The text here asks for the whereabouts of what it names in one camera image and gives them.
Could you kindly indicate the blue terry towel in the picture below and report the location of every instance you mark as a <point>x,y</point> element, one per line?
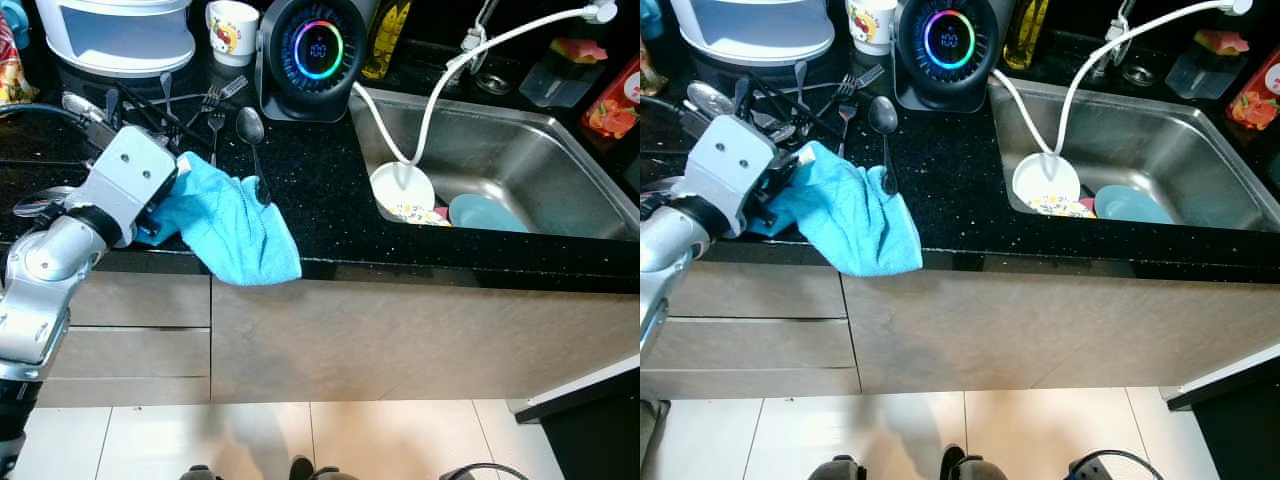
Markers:
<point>230,230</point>
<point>850,220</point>

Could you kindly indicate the white plate with lemon print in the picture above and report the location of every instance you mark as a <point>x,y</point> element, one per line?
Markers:
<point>415,215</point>
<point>1058,208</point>

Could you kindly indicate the teal plate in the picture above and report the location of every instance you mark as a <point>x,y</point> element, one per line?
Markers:
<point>485,215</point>
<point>1130,207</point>

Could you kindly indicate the steel fork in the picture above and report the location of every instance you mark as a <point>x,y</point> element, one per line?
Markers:
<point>236,87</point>
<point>872,77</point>
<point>165,90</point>
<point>848,112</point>
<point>801,80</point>
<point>216,120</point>

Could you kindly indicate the white rice cooker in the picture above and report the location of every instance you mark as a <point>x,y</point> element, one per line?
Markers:
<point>115,40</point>
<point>750,35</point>

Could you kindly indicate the narrow grey cabinet panel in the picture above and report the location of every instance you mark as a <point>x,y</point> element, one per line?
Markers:
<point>125,392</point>
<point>750,384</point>

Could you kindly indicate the red snack packet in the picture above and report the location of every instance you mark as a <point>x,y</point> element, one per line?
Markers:
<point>1258,100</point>
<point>612,105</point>

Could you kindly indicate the white cartoon mug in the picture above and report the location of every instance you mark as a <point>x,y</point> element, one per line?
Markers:
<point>870,28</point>
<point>232,35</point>

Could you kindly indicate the white bowl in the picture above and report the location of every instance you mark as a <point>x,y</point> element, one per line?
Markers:
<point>400,190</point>
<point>1045,180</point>

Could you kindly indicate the red and green sponge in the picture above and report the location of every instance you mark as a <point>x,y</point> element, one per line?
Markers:
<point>580,50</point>
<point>1222,42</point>

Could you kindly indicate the clear plastic container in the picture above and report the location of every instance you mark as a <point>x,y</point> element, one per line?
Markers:
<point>1195,78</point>
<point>550,85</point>

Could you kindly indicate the stainless steel sink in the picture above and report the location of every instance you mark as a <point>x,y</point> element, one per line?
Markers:
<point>1170,140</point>
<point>520,150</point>

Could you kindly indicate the robot left leg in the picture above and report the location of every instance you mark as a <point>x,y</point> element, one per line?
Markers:
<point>202,473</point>
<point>836,468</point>

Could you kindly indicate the robot leg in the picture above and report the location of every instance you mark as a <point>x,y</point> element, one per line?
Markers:
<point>325,470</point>
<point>836,468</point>
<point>975,465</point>
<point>202,473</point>

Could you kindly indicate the yellow oil bottle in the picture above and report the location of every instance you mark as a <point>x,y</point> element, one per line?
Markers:
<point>388,35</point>
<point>1027,30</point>

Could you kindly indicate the wide grey cabinet door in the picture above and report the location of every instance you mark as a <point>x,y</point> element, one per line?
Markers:
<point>420,340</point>
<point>1050,330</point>

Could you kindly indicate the black cabinet with white top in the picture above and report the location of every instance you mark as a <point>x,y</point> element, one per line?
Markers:
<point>590,430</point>
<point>1235,420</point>

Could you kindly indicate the round metal strainer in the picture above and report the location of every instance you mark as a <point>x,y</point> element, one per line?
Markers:
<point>1139,75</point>
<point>495,82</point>

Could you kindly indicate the robot right leg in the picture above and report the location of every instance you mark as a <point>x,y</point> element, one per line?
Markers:
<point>325,470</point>
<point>975,465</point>

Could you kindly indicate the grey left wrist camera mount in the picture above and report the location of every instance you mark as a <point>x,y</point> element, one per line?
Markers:
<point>130,170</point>
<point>735,160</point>

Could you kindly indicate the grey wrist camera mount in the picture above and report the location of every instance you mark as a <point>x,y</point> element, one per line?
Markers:
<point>735,160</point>
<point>130,170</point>
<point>1088,470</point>

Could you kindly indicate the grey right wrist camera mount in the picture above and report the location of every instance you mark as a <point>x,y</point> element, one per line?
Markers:
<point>1088,470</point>

